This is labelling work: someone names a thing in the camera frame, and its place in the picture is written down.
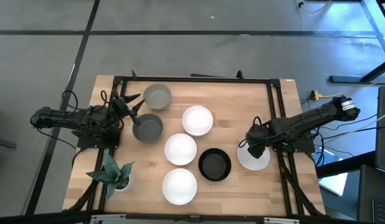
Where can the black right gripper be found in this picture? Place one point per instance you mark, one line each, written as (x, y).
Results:
(257, 150)

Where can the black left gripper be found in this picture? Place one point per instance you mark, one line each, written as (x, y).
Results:
(119, 108)

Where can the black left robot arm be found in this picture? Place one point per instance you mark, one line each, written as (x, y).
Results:
(71, 119)

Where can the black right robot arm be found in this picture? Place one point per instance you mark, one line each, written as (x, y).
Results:
(304, 123)

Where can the pale white shallow bowl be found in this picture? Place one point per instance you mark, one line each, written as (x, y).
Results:
(253, 163)

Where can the light grey deep bowl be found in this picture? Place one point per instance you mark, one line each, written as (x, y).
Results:
(157, 97)

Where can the dark grey deep bowl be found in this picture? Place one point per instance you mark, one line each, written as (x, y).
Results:
(149, 129)

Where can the black shallow bowl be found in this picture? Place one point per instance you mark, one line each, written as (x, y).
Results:
(214, 164)

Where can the green leafy plant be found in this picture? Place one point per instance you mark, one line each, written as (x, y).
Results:
(111, 172)

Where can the yellow power plug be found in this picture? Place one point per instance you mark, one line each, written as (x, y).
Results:
(316, 95)

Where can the small white plant pot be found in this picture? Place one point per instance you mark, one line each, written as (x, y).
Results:
(127, 184)

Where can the white flat board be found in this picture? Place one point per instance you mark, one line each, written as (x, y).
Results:
(335, 182)

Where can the black desk edge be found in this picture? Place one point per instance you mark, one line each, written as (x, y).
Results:
(345, 164)

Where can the black bar with silver brackets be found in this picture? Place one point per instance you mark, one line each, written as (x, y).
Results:
(192, 218)

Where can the black desk leg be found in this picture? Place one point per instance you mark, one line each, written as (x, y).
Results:
(348, 79)

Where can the dark laptop with keyboard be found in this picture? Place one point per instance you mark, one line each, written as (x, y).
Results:
(375, 194)

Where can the black floor object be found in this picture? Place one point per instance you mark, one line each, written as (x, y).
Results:
(2, 142)

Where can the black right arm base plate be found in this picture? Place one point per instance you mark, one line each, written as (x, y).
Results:
(300, 147)

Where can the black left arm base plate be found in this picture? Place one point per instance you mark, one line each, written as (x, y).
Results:
(97, 142)

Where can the black aluminium table frame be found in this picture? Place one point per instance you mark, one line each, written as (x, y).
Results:
(195, 79)

